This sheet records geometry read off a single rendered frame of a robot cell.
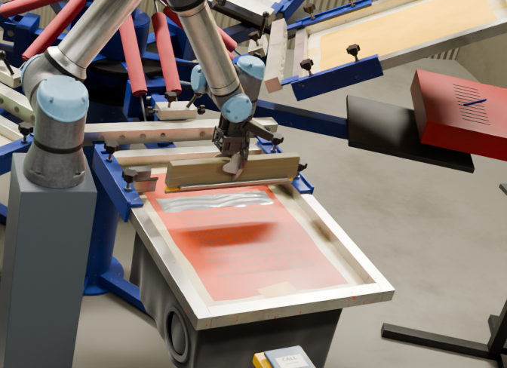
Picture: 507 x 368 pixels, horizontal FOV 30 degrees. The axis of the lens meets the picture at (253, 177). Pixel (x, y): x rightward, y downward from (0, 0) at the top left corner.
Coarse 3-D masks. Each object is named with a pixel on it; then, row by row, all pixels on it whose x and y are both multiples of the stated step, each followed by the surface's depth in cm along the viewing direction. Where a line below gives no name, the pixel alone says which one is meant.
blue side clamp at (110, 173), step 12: (96, 156) 281; (108, 156) 281; (96, 168) 282; (108, 168) 273; (120, 168) 276; (108, 180) 273; (120, 180) 270; (108, 192) 274; (120, 192) 265; (132, 192) 266; (120, 204) 266; (132, 204) 261
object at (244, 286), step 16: (160, 176) 286; (144, 192) 276; (160, 192) 278; (192, 192) 282; (208, 192) 284; (160, 208) 271; (176, 224) 266; (176, 240) 259; (192, 240) 260; (192, 256) 254; (208, 272) 249; (208, 288) 243; (224, 288) 245; (240, 288) 246; (256, 288) 247
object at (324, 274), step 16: (224, 192) 286; (224, 208) 278; (240, 208) 280; (272, 208) 284; (288, 224) 278; (304, 240) 272; (320, 256) 266; (272, 272) 255; (288, 272) 257; (304, 272) 258; (320, 272) 260; (336, 272) 261; (304, 288) 252; (320, 288) 253
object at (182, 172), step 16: (192, 160) 261; (208, 160) 263; (224, 160) 264; (256, 160) 269; (272, 160) 271; (288, 160) 274; (176, 176) 259; (192, 176) 261; (208, 176) 264; (224, 176) 266; (240, 176) 269; (256, 176) 272; (272, 176) 275; (288, 176) 277
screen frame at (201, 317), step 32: (128, 160) 286; (160, 160) 291; (288, 192) 293; (320, 224) 278; (160, 256) 245; (352, 256) 264; (192, 288) 236; (352, 288) 250; (384, 288) 253; (192, 320) 229; (224, 320) 231; (256, 320) 236
